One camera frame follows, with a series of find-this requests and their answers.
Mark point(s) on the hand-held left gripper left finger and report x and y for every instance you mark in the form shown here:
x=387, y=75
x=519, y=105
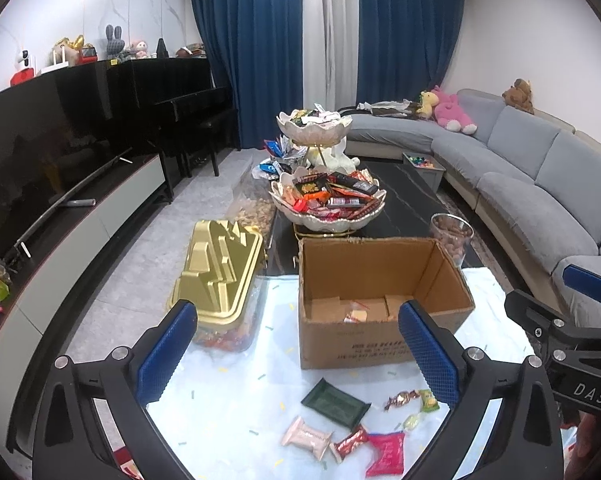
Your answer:
x=165, y=355

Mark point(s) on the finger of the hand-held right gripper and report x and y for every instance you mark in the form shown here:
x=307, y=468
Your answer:
x=588, y=280
x=530, y=312

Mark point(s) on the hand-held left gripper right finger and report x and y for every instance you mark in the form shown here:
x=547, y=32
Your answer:
x=428, y=355

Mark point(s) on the yellow green candy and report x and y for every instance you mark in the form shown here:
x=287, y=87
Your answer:
x=429, y=402

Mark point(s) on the brown twist-wrapped candy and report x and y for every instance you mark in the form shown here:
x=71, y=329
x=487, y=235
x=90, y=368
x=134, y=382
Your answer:
x=400, y=400

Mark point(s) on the small pale yellow candy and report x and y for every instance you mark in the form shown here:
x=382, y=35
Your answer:
x=412, y=422

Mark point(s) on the brown cardboard box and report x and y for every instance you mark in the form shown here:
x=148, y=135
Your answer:
x=350, y=350

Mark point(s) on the dark green snack packet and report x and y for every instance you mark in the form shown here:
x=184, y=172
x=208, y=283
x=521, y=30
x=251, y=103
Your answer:
x=333, y=402

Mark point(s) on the magenta snack packet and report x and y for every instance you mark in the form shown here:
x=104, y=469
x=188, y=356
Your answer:
x=385, y=455

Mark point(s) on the red candy packet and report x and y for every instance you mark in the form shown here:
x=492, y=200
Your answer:
x=349, y=442

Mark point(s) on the pale pink snack packet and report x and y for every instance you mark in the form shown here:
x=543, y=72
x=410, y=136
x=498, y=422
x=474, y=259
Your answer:
x=305, y=437

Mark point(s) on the pile of red black snacks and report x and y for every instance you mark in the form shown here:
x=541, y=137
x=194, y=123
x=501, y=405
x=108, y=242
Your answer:
x=330, y=192

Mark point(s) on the pile of small white snacks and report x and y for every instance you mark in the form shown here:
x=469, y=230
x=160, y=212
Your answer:
x=313, y=116

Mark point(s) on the person's right hand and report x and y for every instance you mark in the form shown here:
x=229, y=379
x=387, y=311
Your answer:
x=588, y=450

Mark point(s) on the white confetti table mat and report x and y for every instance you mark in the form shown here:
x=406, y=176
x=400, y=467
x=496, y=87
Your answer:
x=250, y=400

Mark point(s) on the clear container with gold lid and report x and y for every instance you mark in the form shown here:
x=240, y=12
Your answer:
x=215, y=270

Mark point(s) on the glass jar of nuts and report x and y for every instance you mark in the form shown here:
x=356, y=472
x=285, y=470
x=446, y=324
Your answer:
x=453, y=240

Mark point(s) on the grey sectional sofa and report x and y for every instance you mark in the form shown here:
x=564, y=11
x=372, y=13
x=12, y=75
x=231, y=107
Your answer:
x=520, y=160

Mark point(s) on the white black television cabinet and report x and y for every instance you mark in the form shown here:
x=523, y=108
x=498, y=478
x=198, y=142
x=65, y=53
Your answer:
x=80, y=240

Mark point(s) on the clear bag of nuts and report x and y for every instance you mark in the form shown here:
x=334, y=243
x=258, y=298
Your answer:
x=253, y=212

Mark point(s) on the small grey candy box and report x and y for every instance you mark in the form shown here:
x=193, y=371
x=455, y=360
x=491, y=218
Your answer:
x=423, y=172

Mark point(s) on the brown teddy bear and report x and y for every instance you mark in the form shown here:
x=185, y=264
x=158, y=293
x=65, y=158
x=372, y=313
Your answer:
x=519, y=96

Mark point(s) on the white ornament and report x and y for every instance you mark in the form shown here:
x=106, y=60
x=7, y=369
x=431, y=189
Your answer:
x=338, y=160

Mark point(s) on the pink plush toy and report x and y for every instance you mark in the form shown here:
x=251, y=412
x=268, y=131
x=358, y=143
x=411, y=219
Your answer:
x=453, y=110

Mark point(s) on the pile of foil snack packets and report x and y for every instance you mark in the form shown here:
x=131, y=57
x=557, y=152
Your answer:
x=278, y=160

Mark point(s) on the yellow green plush toy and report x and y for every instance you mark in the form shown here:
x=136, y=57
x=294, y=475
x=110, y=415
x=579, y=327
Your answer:
x=426, y=104

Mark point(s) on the black piano bench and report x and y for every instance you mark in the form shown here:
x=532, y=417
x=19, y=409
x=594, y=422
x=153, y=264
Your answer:
x=208, y=122

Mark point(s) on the curved black television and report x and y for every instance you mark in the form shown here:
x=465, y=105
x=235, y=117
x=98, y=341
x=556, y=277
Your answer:
x=30, y=160

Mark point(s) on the two-tier white snack stand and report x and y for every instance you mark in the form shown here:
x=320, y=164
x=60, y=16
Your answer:
x=313, y=135

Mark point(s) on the dark cloth with white paper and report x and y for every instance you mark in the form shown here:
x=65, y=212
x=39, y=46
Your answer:
x=388, y=109

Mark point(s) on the black upright piano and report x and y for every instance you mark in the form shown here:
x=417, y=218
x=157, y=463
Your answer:
x=180, y=80

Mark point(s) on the black metronome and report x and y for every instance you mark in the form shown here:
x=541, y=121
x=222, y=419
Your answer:
x=162, y=49

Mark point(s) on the pink pig plush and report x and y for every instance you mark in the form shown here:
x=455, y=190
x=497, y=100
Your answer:
x=140, y=49

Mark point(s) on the narrow blue curtain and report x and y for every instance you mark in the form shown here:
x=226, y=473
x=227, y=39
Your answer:
x=405, y=30

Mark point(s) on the red box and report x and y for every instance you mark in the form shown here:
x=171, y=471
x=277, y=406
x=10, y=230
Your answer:
x=88, y=54

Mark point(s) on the white rack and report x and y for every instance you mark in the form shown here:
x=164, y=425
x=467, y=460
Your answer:
x=56, y=62

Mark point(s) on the red toy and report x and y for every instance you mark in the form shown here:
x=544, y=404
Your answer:
x=20, y=78

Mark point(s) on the grey bunny plush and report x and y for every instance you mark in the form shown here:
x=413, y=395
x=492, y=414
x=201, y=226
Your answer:
x=114, y=45

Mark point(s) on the wide blue curtain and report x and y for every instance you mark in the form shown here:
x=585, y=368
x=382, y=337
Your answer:
x=250, y=50

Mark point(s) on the tan plush toy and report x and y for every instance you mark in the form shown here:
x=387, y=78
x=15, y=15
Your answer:
x=73, y=49

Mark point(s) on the white robot toy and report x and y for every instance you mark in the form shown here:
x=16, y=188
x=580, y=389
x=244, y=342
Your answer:
x=24, y=60

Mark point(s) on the white sheer curtain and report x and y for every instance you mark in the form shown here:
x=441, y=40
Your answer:
x=330, y=35

